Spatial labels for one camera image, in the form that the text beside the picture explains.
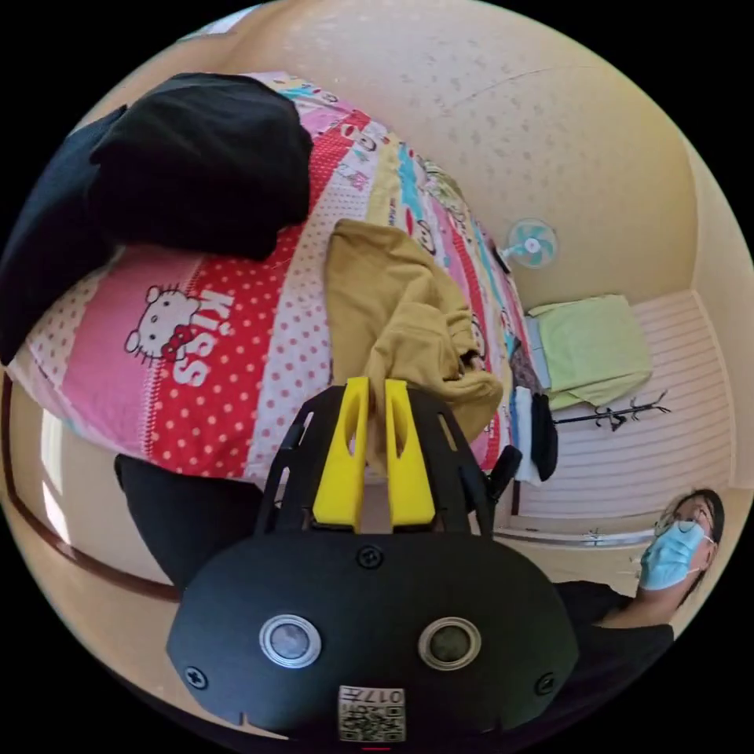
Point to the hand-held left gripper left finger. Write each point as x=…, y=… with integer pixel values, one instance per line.
x=341, y=495

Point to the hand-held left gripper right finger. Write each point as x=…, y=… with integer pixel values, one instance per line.
x=412, y=495

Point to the yellow long sleeve shirt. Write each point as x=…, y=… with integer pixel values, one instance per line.
x=383, y=294

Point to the coat rack with clothes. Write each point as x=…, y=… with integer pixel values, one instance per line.
x=545, y=439

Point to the bed with printed sheet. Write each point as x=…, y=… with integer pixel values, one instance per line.
x=265, y=330

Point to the green cloth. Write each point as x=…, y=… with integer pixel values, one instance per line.
x=589, y=347

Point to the person's body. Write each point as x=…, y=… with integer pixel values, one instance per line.
x=624, y=648

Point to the pile of clothes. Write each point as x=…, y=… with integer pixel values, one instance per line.
x=177, y=171

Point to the teal wall fan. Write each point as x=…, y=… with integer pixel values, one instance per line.
x=532, y=244

